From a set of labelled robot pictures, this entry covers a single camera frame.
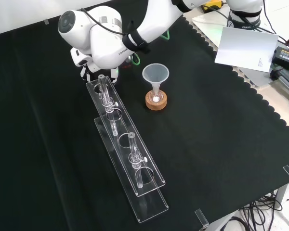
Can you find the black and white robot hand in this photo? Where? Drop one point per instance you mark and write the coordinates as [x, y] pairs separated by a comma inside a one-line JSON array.
[[80, 56]]

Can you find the clear glass weighing funnel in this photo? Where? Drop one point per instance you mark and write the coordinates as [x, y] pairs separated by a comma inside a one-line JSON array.
[[100, 95]]

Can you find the translucent plastic funnel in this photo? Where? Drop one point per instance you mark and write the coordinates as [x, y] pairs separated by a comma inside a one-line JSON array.
[[155, 73]]

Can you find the clear acrylic funnel stand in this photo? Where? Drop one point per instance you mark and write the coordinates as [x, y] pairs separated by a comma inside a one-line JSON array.
[[125, 149]]

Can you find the round-bottom glass flask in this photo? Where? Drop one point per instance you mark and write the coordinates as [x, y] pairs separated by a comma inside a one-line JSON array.
[[156, 96]]

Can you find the black table cloth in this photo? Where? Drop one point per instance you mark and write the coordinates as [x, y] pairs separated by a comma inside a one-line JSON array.
[[62, 144]]

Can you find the pale board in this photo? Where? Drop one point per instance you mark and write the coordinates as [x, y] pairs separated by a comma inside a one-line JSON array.
[[207, 26]]

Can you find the yellow stop button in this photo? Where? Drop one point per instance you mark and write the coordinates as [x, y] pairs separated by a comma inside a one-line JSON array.
[[213, 3]]

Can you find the white paper card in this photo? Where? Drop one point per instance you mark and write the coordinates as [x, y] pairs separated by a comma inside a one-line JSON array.
[[245, 48]]

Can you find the black power adapter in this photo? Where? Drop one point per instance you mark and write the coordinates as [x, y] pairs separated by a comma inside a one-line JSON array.
[[287, 56]]

